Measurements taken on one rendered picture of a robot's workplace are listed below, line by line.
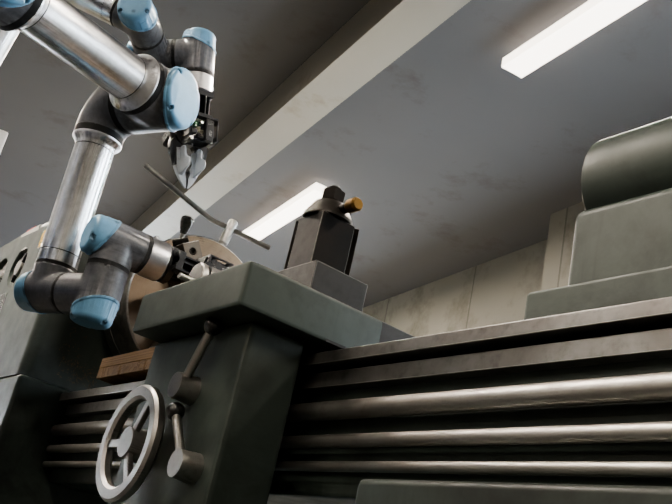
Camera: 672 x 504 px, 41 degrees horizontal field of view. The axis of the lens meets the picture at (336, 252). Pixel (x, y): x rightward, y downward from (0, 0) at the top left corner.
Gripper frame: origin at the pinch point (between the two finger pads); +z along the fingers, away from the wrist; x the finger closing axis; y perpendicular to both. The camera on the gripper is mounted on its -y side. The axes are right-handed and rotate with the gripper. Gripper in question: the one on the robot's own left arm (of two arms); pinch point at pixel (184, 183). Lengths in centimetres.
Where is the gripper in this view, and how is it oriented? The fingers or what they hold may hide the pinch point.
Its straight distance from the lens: 197.3
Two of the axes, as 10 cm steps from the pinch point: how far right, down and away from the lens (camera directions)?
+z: -0.3, 9.7, -2.5
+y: 6.1, -1.8, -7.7
